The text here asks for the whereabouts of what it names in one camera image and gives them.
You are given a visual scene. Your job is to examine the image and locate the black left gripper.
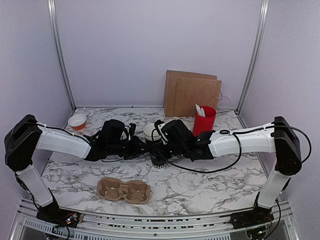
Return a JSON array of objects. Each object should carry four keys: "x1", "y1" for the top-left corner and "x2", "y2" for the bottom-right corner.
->
[{"x1": 107, "y1": 136, "x2": 151, "y2": 162}]

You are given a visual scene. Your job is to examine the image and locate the black paper coffee cup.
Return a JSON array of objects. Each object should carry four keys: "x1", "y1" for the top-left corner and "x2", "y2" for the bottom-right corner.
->
[{"x1": 150, "y1": 154, "x2": 166, "y2": 169}]

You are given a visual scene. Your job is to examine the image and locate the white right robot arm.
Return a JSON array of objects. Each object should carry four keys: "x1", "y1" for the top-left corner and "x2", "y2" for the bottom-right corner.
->
[{"x1": 144, "y1": 116, "x2": 303, "y2": 224}]

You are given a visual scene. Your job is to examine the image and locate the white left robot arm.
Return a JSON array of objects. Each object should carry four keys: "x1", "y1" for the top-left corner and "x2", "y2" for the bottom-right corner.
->
[{"x1": 4, "y1": 114, "x2": 148, "y2": 223}]

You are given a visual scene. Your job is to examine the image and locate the stacked black paper cups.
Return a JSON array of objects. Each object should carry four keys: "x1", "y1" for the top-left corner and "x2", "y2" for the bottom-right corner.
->
[{"x1": 143, "y1": 123, "x2": 162, "y2": 147}]

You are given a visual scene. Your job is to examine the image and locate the red plastic cup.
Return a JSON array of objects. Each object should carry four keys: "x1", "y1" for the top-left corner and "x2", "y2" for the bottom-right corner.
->
[{"x1": 192, "y1": 106, "x2": 217, "y2": 136}]

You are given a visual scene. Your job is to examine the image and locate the white wrapped stirrers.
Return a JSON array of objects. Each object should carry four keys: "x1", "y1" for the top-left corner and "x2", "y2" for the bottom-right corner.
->
[{"x1": 195, "y1": 104, "x2": 206, "y2": 117}]

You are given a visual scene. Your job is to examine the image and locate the brown cardboard cup carrier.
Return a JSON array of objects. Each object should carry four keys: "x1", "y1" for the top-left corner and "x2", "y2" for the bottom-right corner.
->
[{"x1": 97, "y1": 177, "x2": 151, "y2": 204}]

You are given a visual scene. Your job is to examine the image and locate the brown paper bag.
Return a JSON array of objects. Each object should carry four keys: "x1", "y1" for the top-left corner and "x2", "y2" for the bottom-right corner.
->
[{"x1": 164, "y1": 70, "x2": 222, "y2": 117}]

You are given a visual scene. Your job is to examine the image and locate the orange white bowl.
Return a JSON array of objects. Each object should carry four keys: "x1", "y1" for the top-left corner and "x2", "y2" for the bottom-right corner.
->
[{"x1": 67, "y1": 113, "x2": 87, "y2": 131}]

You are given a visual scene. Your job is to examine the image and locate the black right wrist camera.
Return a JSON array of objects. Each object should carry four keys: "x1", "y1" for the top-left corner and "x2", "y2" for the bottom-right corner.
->
[{"x1": 154, "y1": 119, "x2": 196, "y2": 148}]

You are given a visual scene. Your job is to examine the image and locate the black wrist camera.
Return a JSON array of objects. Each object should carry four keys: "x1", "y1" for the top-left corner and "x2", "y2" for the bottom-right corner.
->
[
  {"x1": 154, "y1": 119, "x2": 196, "y2": 148},
  {"x1": 98, "y1": 119, "x2": 137, "y2": 145}
]

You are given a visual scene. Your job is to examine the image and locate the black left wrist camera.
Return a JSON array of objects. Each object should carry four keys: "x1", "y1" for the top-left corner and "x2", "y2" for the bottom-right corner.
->
[{"x1": 98, "y1": 119, "x2": 137, "y2": 145}]

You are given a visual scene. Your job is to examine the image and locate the white cable behind bag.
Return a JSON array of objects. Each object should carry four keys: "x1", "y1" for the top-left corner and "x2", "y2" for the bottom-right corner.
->
[{"x1": 218, "y1": 90, "x2": 232, "y2": 110}]

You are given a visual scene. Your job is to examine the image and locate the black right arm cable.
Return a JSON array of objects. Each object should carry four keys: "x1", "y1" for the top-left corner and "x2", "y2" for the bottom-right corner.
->
[{"x1": 154, "y1": 124, "x2": 312, "y2": 175}]

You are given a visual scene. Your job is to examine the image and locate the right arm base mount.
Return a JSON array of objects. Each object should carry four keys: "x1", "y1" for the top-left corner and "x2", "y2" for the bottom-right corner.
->
[{"x1": 230, "y1": 207, "x2": 274, "y2": 230}]

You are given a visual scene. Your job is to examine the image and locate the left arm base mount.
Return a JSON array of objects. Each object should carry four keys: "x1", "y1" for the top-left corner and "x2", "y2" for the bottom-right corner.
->
[{"x1": 36, "y1": 208, "x2": 83, "y2": 228}]

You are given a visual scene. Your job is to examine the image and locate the aluminium front rail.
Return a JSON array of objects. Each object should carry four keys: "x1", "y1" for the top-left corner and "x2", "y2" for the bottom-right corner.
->
[{"x1": 8, "y1": 199, "x2": 301, "y2": 240}]

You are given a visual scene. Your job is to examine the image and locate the right aluminium frame post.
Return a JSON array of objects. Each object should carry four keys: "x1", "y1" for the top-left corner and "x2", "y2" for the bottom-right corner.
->
[{"x1": 235, "y1": 0, "x2": 270, "y2": 115}]

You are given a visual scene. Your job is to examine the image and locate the aluminium frame post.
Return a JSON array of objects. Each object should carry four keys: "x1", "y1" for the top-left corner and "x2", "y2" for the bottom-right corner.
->
[
  {"x1": 47, "y1": 0, "x2": 76, "y2": 112},
  {"x1": 235, "y1": 0, "x2": 270, "y2": 115}
]

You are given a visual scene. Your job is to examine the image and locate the left aluminium frame post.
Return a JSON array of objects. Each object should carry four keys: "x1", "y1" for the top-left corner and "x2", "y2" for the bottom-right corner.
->
[{"x1": 47, "y1": 0, "x2": 76, "y2": 112}]

